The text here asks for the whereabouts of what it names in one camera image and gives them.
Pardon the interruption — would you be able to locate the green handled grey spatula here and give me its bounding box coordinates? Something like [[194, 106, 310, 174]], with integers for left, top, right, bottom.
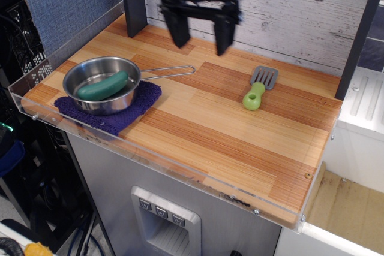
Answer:
[[242, 65, 279, 111]]

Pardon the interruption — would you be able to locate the grey dispenser button panel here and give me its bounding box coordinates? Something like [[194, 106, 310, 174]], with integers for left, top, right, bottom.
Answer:
[[131, 186, 202, 255]]

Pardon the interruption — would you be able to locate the purple knitted cloth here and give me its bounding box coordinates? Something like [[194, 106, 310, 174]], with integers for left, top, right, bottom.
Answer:
[[54, 81, 162, 136]]

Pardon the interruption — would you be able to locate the silver pot with wire handle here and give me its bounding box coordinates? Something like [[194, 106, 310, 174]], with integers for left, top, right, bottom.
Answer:
[[62, 56, 196, 116]]

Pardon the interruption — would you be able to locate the clear acrylic table guard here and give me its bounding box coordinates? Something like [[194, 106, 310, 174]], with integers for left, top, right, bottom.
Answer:
[[10, 16, 341, 230]]

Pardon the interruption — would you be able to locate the dark right vertical post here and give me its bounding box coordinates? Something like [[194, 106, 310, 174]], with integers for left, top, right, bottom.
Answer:
[[335, 0, 380, 100]]

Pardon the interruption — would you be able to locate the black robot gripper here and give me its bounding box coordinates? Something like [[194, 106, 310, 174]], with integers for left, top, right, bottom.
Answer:
[[160, 0, 241, 56]]

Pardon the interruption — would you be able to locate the black plastic crate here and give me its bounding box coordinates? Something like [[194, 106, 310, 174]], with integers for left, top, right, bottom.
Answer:
[[1, 1, 46, 74]]

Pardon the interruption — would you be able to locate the white toy sink unit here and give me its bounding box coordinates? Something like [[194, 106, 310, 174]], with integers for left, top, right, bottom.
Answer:
[[275, 67, 383, 255]]

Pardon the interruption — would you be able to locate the silver toy fridge cabinet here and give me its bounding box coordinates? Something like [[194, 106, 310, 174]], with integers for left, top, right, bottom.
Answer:
[[69, 135, 281, 255]]

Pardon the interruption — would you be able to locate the green toy cucumber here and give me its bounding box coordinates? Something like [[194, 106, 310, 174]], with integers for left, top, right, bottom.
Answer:
[[77, 71, 128, 101]]

